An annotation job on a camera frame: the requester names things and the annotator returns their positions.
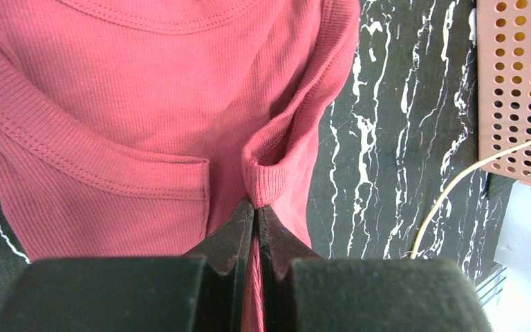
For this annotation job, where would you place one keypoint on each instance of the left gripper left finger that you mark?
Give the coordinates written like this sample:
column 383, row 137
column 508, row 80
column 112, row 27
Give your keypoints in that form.
column 227, row 249

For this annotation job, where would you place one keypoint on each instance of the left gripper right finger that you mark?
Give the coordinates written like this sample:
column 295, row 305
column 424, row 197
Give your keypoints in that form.
column 278, row 246

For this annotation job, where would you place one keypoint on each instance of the maroon garment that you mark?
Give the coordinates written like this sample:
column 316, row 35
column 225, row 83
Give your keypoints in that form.
column 134, row 128

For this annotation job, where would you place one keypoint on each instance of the pink laundry basket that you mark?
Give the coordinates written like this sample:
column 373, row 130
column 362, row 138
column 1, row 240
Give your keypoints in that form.
column 503, row 34

